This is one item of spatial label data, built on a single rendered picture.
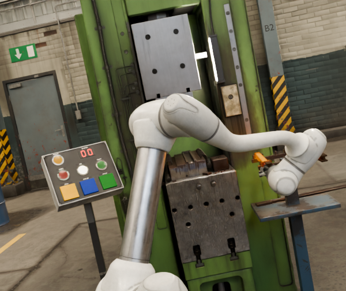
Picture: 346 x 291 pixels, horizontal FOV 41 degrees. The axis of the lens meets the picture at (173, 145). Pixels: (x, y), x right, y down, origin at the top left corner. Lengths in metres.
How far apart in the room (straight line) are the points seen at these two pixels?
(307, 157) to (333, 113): 6.74
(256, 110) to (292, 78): 5.75
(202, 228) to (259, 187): 0.44
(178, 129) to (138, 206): 0.29
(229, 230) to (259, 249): 0.34
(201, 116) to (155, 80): 1.03
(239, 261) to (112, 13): 1.51
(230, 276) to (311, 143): 1.08
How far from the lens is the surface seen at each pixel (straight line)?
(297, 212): 2.37
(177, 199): 2.48
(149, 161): 1.55
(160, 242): 2.75
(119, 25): 2.65
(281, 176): 1.81
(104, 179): 2.36
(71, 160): 2.39
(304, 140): 1.83
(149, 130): 1.55
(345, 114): 8.61
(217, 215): 2.52
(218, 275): 2.64
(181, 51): 2.49
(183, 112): 1.45
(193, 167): 2.51
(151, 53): 2.48
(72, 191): 2.31
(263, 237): 2.82
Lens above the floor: 1.40
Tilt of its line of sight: 7 degrees down
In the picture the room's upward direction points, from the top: 11 degrees counter-clockwise
